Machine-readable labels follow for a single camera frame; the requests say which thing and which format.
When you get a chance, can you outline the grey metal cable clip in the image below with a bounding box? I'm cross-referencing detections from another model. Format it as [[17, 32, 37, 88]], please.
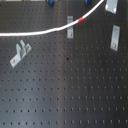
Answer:
[[10, 40, 31, 67], [67, 16, 74, 39], [110, 25, 120, 51]]

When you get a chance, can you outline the grey metal bracket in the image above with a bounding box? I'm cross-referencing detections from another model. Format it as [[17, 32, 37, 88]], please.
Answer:
[[105, 0, 118, 14]]

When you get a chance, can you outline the blue clamp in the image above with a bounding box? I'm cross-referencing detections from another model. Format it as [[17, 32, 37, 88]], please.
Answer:
[[84, 0, 91, 5], [48, 0, 54, 6]]

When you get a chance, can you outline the white cable with red band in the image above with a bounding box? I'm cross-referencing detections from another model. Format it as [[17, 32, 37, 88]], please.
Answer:
[[0, 0, 106, 38]]

